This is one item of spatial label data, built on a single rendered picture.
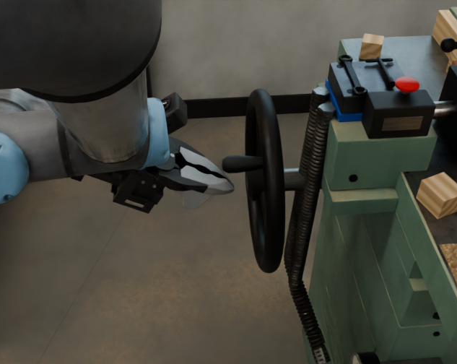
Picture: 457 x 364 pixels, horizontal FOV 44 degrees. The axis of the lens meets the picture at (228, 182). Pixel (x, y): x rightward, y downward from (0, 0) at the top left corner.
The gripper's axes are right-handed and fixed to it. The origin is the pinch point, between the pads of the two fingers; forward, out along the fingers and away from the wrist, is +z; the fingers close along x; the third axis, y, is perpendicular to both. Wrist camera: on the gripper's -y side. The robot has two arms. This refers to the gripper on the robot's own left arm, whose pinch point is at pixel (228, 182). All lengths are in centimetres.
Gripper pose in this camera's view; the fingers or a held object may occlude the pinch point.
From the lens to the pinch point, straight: 78.4
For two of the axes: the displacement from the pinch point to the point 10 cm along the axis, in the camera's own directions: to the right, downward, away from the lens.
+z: 8.6, 3.3, 3.9
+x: 0.8, 6.7, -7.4
